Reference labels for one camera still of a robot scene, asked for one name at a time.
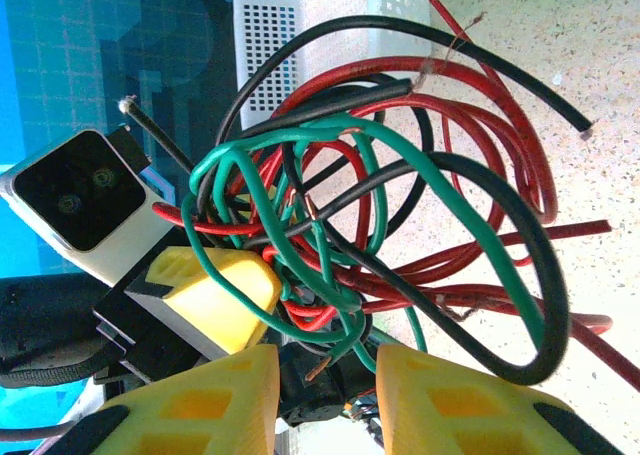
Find dark red cable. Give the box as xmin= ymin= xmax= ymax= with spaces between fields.
xmin=329 ymin=218 xmax=640 ymax=394

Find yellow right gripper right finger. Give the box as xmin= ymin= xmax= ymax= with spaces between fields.
xmin=374 ymin=343 xmax=624 ymax=455

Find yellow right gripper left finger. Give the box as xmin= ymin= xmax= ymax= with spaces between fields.
xmin=97 ymin=344 xmax=282 ymax=455

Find green cable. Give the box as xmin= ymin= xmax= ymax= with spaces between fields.
xmin=180 ymin=115 xmax=547 ymax=356
xmin=209 ymin=134 xmax=429 ymax=374

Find thin black cable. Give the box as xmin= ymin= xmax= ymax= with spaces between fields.
xmin=118 ymin=96 xmax=321 ymax=226

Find white basket square holes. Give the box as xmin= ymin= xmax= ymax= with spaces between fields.
xmin=232 ymin=0 xmax=435 ymax=132

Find long black cable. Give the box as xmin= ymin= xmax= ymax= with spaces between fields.
xmin=192 ymin=14 xmax=596 ymax=387

